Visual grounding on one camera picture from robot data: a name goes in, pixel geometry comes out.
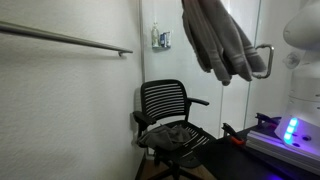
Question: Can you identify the glass shower door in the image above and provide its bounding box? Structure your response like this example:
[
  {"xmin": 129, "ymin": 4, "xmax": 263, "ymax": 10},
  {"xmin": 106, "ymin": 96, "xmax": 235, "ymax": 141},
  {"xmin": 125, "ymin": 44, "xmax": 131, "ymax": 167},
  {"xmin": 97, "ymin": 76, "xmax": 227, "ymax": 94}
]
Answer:
[{"xmin": 244, "ymin": 0, "xmax": 303, "ymax": 131}]

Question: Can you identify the small shower shelf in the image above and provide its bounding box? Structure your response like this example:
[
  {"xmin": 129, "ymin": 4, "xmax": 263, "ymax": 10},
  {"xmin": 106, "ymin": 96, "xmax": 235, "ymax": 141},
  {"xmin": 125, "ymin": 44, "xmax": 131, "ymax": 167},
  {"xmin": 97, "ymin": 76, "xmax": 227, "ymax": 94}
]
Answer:
[{"xmin": 152, "ymin": 45, "xmax": 172, "ymax": 51}]

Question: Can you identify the large grey towel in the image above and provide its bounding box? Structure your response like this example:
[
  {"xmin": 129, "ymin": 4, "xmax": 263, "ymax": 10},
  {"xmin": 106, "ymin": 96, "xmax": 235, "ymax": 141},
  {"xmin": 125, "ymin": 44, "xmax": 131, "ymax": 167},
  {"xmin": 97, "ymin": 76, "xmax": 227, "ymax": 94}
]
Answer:
[{"xmin": 181, "ymin": 0, "xmax": 268, "ymax": 87}]

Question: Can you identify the metal towel bar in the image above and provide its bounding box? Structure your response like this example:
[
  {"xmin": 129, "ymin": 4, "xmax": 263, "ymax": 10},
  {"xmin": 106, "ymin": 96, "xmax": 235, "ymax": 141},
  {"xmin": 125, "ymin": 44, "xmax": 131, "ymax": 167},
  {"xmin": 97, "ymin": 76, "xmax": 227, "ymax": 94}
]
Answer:
[{"xmin": 0, "ymin": 20, "xmax": 134, "ymax": 57}]

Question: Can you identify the metal door handle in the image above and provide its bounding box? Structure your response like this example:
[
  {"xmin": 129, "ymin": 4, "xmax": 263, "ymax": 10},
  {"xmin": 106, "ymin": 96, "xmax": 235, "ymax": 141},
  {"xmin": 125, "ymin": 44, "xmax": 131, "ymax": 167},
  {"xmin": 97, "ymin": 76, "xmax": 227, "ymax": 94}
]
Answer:
[{"xmin": 252, "ymin": 43, "xmax": 275, "ymax": 80}]

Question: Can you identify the small grey cloth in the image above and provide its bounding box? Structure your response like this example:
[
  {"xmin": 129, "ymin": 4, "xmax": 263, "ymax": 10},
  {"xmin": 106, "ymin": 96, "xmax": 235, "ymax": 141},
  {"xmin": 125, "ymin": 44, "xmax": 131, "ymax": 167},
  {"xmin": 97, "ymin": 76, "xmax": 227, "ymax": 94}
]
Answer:
[{"xmin": 137, "ymin": 124, "xmax": 193, "ymax": 152}]

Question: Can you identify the orange black clamp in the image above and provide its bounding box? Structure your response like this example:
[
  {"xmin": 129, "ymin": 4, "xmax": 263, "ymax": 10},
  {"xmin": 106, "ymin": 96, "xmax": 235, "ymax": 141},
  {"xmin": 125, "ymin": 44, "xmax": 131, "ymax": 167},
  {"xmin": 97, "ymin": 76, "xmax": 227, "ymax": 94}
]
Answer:
[{"xmin": 221, "ymin": 122, "xmax": 247, "ymax": 147}]

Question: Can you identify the black mesh office chair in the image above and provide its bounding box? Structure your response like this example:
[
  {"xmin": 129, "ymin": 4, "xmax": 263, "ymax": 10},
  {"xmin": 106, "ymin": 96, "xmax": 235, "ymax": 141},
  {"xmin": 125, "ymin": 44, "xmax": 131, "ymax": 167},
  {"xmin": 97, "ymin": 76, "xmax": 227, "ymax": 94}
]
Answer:
[{"xmin": 132, "ymin": 78, "xmax": 218, "ymax": 180}]

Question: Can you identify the round shower knob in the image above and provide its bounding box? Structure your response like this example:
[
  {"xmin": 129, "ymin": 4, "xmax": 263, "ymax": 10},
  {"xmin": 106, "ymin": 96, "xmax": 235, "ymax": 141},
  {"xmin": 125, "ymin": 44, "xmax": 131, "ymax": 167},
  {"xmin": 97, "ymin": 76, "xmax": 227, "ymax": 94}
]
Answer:
[{"xmin": 283, "ymin": 52, "xmax": 300, "ymax": 70}]

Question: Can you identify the silver aluminium rail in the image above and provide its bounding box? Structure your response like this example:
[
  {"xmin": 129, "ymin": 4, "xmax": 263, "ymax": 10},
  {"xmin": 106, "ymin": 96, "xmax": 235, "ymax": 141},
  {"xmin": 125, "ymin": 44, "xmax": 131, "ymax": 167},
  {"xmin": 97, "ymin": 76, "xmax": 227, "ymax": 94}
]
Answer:
[{"xmin": 245, "ymin": 129, "xmax": 320, "ymax": 176}]

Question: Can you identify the purple clamp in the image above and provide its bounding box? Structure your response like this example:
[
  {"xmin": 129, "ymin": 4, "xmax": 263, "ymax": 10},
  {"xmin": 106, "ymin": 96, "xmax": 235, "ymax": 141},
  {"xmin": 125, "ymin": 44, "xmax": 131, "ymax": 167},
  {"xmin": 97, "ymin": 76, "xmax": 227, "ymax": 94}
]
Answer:
[{"xmin": 255, "ymin": 112, "xmax": 283, "ymax": 129}]

